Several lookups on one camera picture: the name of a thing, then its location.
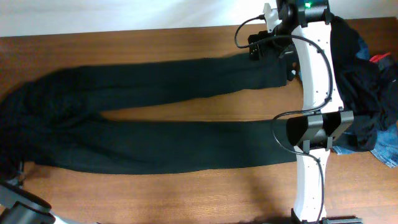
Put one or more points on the dark green trousers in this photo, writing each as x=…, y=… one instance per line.
x=56, y=120

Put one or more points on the dark navy garment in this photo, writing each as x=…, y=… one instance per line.
x=366, y=90

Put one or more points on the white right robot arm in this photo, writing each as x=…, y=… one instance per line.
x=312, y=130

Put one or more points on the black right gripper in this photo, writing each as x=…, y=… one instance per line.
x=290, y=69

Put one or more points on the red cloth piece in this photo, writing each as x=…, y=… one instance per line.
x=377, y=58

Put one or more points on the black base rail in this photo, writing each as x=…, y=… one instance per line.
x=342, y=220

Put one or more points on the blue denim jeans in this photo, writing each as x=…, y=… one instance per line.
x=386, y=145

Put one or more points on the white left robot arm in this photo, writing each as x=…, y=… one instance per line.
x=19, y=204

